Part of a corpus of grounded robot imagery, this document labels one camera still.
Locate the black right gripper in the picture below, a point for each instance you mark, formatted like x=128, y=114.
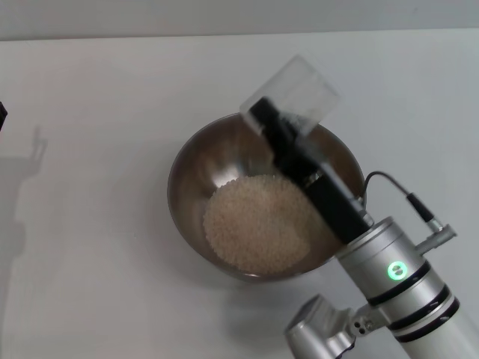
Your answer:
x=333, y=202

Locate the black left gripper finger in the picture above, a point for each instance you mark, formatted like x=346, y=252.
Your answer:
x=3, y=114

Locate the stainless steel mixing bowl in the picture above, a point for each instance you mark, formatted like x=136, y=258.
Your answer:
x=194, y=194

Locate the clear plastic measuring cup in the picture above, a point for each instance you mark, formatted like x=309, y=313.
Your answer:
x=299, y=86

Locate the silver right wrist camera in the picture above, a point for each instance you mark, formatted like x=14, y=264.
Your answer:
x=322, y=329

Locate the white uncooked rice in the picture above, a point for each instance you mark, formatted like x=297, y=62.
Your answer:
x=254, y=228

